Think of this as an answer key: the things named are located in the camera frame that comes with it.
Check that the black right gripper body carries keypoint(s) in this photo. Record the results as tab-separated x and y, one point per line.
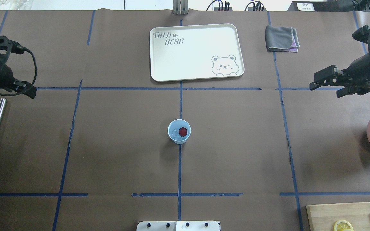
361	70

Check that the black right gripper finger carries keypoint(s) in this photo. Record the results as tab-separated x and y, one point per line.
329	76
347	91

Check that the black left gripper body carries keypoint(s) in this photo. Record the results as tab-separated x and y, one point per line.
2	76

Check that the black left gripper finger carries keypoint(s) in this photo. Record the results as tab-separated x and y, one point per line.
30	92

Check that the red strawberry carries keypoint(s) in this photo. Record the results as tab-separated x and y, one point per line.
183	132

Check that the light blue cup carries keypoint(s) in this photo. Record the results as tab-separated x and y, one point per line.
176	125

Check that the grey purple folded cloth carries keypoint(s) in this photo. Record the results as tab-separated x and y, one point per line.
281	39

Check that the bamboo cutting board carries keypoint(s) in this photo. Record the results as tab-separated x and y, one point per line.
322	217

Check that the lemon slices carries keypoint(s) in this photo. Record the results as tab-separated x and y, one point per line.
342	225

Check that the cream bear tray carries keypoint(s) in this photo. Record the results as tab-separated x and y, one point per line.
195	52

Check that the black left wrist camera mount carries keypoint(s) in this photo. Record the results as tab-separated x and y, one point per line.
10	46

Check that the aluminium frame post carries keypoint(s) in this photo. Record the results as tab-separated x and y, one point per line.
180	7

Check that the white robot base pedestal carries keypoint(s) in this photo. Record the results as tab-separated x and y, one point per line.
208	225

